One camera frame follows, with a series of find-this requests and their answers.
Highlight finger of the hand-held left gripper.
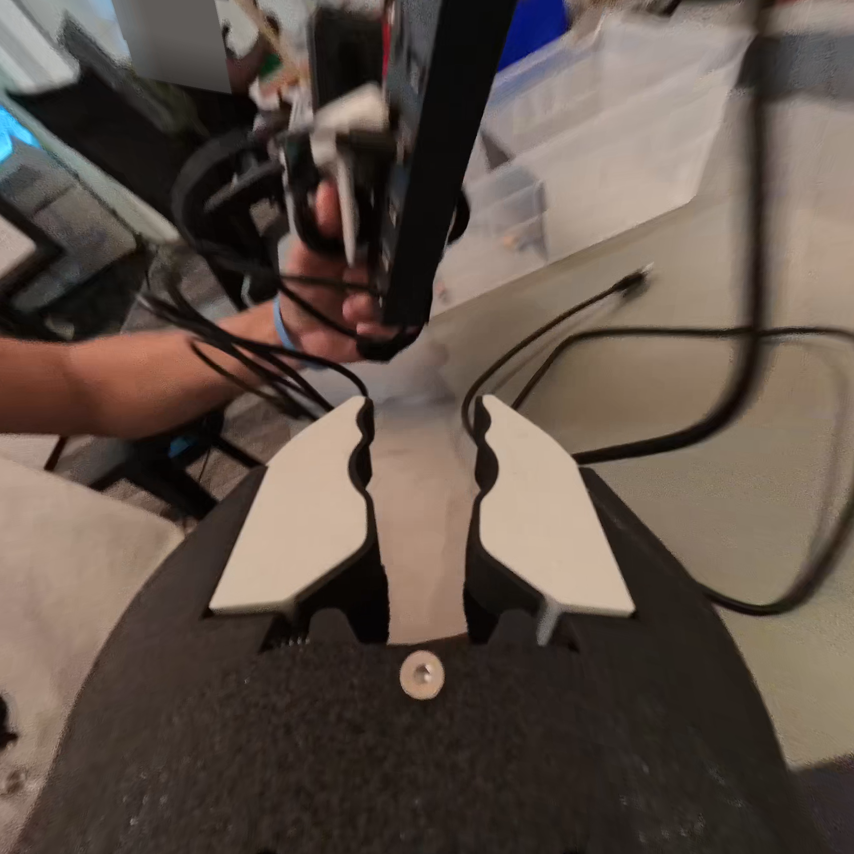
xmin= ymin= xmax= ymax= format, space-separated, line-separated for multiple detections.
xmin=312 ymin=85 xmax=389 ymax=168

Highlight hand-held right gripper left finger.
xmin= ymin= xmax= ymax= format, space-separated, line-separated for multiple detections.
xmin=209 ymin=395 xmax=389 ymax=645

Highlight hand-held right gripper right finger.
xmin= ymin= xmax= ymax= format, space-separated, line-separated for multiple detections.
xmin=465 ymin=394 xmax=636 ymax=648

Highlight black USB hub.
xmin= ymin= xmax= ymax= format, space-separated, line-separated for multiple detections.
xmin=374 ymin=0 xmax=518 ymax=331

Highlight thin black cable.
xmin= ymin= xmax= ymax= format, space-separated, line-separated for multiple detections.
xmin=133 ymin=254 xmax=371 ymax=415

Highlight thick black hub cable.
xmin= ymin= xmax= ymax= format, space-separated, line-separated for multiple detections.
xmin=510 ymin=0 xmax=854 ymax=615

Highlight clear plastic bin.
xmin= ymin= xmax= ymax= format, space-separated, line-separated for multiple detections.
xmin=460 ymin=13 xmax=758 ymax=281

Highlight black cable orange plug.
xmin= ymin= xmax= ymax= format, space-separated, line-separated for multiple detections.
xmin=460 ymin=263 xmax=655 ymax=418

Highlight grey desk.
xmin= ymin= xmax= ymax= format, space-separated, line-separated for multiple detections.
xmin=363 ymin=120 xmax=854 ymax=768

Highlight person's left hand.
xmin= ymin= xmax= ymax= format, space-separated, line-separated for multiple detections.
xmin=277 ymin=183 xmax=428 ymax=364

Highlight blue wristband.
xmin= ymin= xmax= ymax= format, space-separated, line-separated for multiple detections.
xmin=272 ymin=297 xmax=301 ymax=351

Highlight person's light trousers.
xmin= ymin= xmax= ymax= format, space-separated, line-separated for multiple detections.
xmin=0 ymin=457 xmax=184 ymax=822

